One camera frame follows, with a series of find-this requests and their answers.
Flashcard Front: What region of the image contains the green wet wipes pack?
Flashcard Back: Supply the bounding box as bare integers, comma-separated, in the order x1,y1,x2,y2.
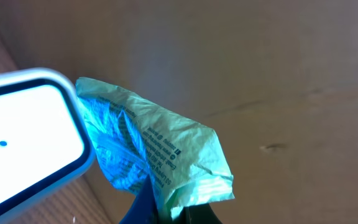
75,77,234,220

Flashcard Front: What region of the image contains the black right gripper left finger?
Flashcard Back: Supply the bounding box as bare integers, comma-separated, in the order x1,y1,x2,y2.
119,176,158,224

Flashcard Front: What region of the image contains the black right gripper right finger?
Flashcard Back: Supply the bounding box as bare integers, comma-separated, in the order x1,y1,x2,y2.
179,203,222,224

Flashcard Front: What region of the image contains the white black barcode scanner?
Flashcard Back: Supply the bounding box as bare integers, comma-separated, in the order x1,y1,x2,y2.
0,68,95,223

